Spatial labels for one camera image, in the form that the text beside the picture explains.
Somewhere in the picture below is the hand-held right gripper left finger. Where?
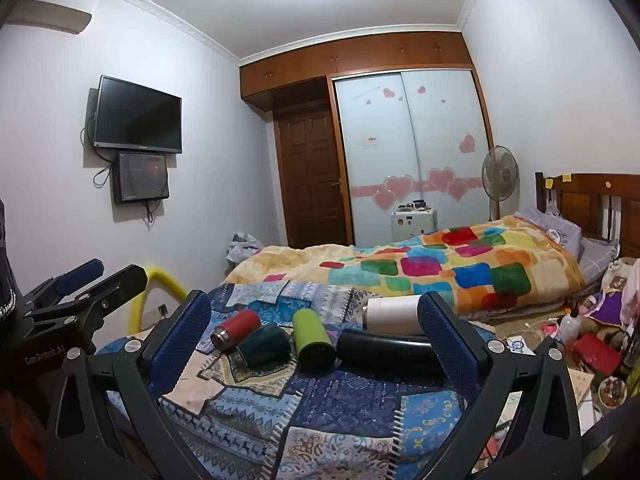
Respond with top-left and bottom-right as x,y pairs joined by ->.
45,289 -> 213,480

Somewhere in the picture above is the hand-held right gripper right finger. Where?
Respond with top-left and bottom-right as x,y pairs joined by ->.
417,291 -> 586,480

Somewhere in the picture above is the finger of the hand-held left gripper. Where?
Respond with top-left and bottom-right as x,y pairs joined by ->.
22,258 -> 106,312
30,264 -> 149,342

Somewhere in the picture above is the white cup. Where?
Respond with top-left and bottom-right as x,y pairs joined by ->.
362,295 -> 425,336

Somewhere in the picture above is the red steel cup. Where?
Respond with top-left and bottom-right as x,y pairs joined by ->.
210,310 -> 262,352

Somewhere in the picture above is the black cup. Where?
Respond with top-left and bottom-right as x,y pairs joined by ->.
336,329 -> 442,382

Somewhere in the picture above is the dark green cup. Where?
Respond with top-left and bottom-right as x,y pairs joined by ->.
236,322 -> 293,367

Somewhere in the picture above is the lime green cup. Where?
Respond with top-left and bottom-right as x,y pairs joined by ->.
291,307 -> 337,373

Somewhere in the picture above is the yellow foam tube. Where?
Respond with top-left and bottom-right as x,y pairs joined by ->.
129,266 -> 187,336

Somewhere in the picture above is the colourful checked blanket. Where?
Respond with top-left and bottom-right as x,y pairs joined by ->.
222,215 -> 588,322

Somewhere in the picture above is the grey clothes heap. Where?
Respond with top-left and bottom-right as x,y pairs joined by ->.
225,232 -> 265,267

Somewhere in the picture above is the white box appliance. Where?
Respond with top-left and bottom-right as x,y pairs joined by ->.
391,202 -> 440,242

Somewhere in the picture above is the clear plastic bottle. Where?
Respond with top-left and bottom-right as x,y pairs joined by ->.
556,310 -> 585,348

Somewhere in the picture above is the blue patchwork blanket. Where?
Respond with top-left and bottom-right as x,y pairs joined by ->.
95,280 -> 501,480

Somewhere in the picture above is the red box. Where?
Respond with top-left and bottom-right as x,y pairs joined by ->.
572,332 -> 623,378

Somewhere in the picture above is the grey printed pillow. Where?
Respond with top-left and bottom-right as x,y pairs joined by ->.
515,205 -> 583,261

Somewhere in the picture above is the grey checked pillow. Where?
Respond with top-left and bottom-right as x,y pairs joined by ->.
577,235 -> 621,286

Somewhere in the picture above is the small round bowl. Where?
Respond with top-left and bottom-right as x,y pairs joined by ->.
597,375 -> 628,413

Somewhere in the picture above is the standing fan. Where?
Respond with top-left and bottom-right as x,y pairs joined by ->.
481,146 -> 521,222

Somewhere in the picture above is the printed fabric bag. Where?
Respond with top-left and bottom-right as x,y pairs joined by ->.
600,257 -> 640,341

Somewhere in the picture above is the wooden bed headboard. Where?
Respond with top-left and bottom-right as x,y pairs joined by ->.
534,171 -> 640,261

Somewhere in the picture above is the brown wooden door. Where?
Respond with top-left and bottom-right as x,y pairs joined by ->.
272,105 -> 351,250

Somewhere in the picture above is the wooden wardrobe with glass doors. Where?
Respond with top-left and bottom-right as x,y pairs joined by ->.
239,31 -> 501,251

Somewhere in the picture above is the white air conditioner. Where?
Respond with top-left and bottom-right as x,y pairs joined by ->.
5,0 -> 107,36

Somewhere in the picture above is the black monitor cable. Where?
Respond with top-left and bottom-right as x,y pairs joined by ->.
142,199 -> 164,231

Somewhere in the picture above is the small wall monitor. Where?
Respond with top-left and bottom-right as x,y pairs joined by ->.
112,152 -> 171,205

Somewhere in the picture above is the black television cable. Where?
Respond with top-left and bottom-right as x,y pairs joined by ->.
80,109 -> 114,187

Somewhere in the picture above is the wall television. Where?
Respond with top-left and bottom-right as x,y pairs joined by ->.
93,75 -> 183,155

